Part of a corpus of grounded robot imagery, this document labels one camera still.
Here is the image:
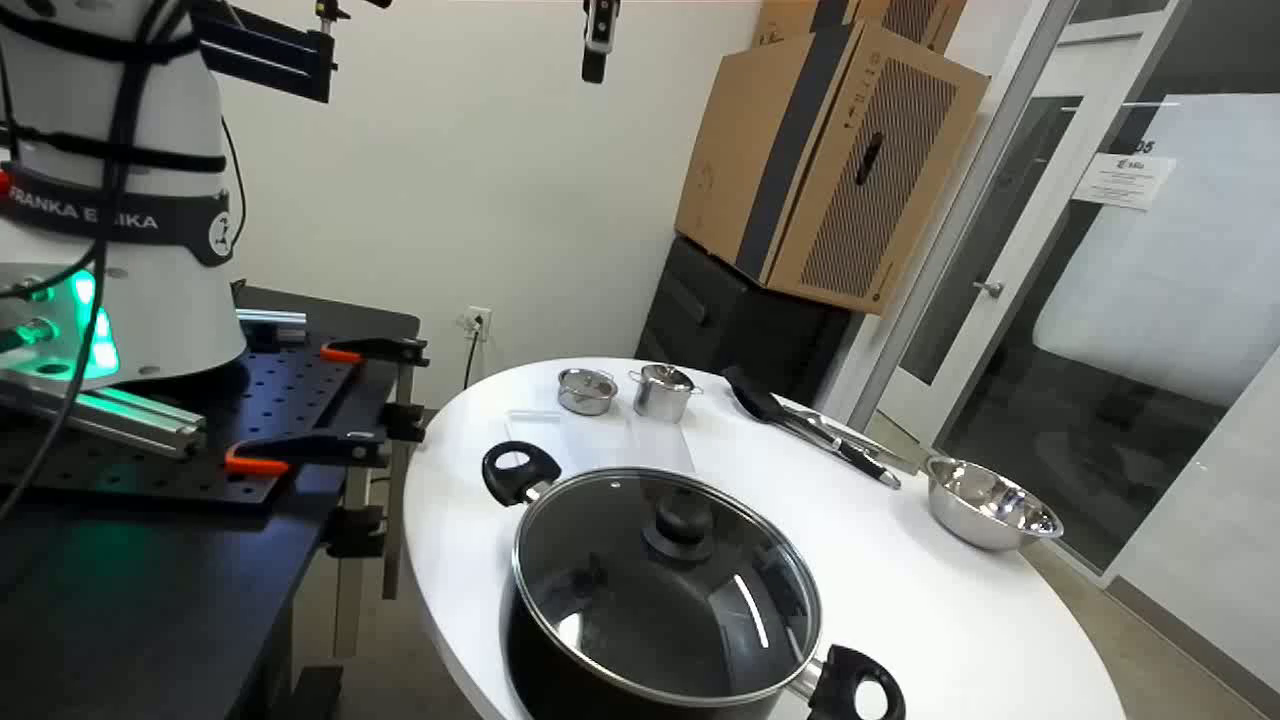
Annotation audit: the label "small steel pot with lid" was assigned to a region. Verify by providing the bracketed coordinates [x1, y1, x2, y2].
[552, 364, 625, 421]

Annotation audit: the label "glass pot lid black knob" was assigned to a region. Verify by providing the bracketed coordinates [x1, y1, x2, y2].
[508, 464, 828, 709]

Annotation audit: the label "steel mixing bowl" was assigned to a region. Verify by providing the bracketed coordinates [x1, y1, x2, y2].
[922, 453, 1066, 557]

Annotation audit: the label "large cardboard box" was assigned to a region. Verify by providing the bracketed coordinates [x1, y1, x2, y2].
[671, 15, 997, 319]

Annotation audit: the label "small cardboard box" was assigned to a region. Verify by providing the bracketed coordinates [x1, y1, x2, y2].
[752, 0, 971, 57]

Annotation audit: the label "black drawer cabinet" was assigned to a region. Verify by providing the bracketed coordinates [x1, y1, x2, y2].
[633, 231, 858, 407]

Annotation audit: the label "steel canister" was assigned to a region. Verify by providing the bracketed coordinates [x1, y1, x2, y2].
[628, 354, 699, 428]

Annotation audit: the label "black spatula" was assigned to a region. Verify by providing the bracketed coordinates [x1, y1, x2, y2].
[724, 368, 902, 493]

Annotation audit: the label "black and silver tongs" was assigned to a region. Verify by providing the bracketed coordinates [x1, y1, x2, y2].
[775, 396, 922, 471]

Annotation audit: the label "white door with glass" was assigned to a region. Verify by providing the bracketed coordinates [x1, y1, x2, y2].
[874, 45, 1135, 453]

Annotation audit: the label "white paper sign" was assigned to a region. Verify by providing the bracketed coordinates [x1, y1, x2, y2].
[1070, 146, 1178, 216]

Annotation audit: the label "black cooking pot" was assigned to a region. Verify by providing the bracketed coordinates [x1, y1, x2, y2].
[477, 436, 910, 720]

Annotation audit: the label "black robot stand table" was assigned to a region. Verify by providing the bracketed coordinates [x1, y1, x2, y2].
[0, 281, 432, 720]

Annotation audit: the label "outlet power cable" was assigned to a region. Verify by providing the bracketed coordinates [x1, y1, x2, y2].
[457, 327, 488, 392]

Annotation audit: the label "aluminium frame post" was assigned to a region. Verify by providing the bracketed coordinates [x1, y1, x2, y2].
[813, 0, 1089, 431]

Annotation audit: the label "black clamp orange handle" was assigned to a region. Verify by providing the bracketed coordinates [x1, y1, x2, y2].
[219, 396, 432, 489]
[316, 330, 434, 371]

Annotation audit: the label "black base cable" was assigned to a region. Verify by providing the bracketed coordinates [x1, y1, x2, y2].
[0, 231, 133, 526]

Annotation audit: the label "aluminium rail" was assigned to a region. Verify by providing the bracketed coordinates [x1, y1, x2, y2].
[0, 371, 211, 459]

